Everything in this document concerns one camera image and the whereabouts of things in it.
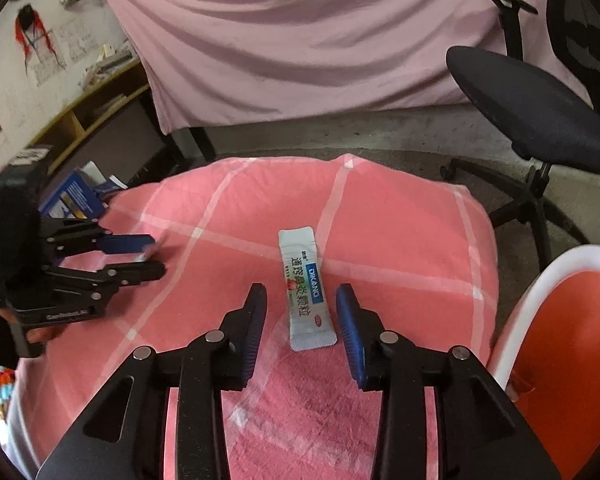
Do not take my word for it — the black office chair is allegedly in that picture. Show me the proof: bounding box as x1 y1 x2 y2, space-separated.
440 0 600 268

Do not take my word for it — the pink checkered tablecloth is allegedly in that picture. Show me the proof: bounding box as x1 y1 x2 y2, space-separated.
6 155 498 479

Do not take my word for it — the red black tassel ornament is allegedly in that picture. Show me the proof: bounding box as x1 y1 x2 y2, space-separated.
14 3 59 70

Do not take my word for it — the white medicine sachet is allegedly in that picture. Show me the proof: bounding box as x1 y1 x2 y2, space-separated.
278 226 338 352

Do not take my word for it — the stack of books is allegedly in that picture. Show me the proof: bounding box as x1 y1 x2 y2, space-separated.
80 42 137 90

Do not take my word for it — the blue carton box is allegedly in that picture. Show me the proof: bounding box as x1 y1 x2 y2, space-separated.
38 160 128 220

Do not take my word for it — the red and white basin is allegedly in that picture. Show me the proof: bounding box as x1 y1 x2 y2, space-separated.
488 245 600 479

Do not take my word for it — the wooden shelf desk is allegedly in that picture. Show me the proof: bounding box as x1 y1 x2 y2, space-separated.
27 60 149 177

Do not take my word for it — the pink hanging sheet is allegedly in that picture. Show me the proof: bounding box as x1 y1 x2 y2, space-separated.
107 0 584 132

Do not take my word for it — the person's left hand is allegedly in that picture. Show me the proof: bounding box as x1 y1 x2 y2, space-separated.
0 309 67 344

